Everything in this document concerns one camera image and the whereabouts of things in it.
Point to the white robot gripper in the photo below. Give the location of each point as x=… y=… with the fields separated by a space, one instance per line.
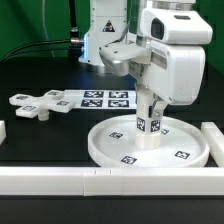
x=173 y=72

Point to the white round table top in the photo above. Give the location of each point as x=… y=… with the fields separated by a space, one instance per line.
x=111 y=143

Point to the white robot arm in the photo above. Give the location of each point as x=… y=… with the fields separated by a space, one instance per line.
x=110 y=44

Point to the white right fence block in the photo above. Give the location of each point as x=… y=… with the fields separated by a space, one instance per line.
x=215 y=139

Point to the white fence block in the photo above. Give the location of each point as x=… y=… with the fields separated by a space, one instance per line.
x=215 y=139
x=2 y=131

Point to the white marker sheet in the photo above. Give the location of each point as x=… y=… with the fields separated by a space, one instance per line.
x=101 y=99

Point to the white cross-shaped table base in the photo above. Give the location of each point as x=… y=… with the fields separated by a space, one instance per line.
x=30 y=106

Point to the white front fence bar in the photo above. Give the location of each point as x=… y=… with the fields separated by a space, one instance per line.
x=110 y=181

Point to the white left fence block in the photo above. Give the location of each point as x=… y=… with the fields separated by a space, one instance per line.
x=2 y=131

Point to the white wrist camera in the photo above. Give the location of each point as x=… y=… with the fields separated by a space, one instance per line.
x=175 y=27

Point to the black vertical cable connector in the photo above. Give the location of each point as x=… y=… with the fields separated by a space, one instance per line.
x=73 y=22

